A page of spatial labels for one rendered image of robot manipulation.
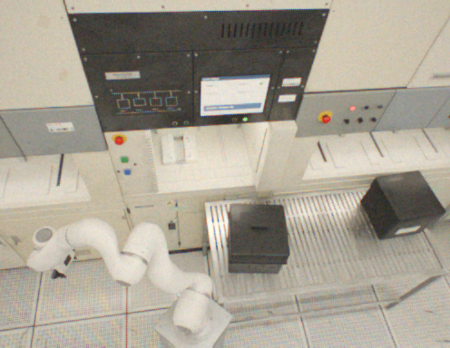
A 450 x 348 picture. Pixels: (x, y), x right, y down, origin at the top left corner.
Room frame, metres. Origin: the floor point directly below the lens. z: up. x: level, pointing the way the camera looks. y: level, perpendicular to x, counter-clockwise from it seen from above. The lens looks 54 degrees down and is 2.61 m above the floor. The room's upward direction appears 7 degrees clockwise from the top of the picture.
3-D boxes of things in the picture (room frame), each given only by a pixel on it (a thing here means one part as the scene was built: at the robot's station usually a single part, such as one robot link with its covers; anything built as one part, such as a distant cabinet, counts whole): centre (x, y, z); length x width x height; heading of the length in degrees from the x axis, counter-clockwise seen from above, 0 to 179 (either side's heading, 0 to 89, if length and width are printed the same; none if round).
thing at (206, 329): (0.43, 0.06, 0.85); 0.19 x 0.19 x 0.18
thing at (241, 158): (1.54, 0.23, 0.98); 0.95 x 0.88 x 1.95; 14
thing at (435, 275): (0.98, -0.60, 0.38); 1.30 x 0.60 x 0.76; 104
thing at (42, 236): (0.54, 0.65, 1.26); 0.09 x 0.08 x 0.13; 169
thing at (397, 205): (1.17, -1.03, 0.89); 0.29 x 0.29 x 0.25; 18
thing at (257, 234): (0.85, -0.20, 0.98); 0.29 x 0.29 x 0.13; 6
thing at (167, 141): (1.40, 0.29, 0.89); 0.22 x 0.21 x 0.04; 14
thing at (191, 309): (0.40, 0.07, 1.07); 0.19 x 0.12 x 0.24; 169
